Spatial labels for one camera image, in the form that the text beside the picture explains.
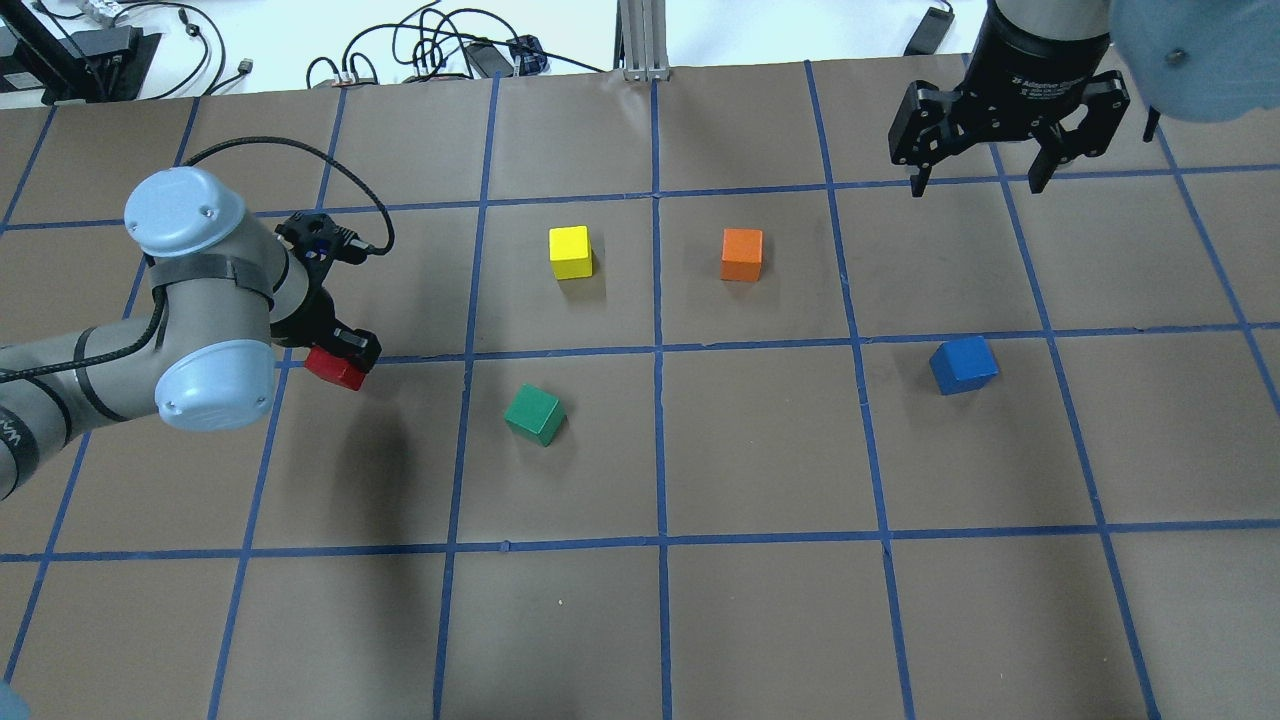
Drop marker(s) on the yellow wooden block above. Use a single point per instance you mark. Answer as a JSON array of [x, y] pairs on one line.
[[570, 252]]

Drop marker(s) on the green wooden block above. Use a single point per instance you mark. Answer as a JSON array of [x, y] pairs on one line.
[[535, 414]]

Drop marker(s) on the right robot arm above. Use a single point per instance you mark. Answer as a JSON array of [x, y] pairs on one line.
[[1063, 74]]

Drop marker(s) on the red wooden block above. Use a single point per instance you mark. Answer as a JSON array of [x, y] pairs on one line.
[[330, 368]]

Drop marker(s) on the blue wooden block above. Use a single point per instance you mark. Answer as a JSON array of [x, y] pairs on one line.
[[965, 365]]

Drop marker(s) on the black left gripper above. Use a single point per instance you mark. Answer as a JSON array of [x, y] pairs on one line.
[[318, 317]]

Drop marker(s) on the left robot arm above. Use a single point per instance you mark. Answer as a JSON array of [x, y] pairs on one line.
[[226, 293]]

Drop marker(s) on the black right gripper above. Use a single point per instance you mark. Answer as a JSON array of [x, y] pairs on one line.
[[1040, 62]]

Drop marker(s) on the black power adapter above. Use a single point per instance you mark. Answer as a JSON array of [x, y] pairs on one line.
[[930, 31]]

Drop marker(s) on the orange wooden block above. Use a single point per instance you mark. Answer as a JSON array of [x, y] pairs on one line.
[[742, 255]]

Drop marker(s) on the aluminium frame post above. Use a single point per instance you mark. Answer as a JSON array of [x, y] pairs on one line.
[[640, 41]]

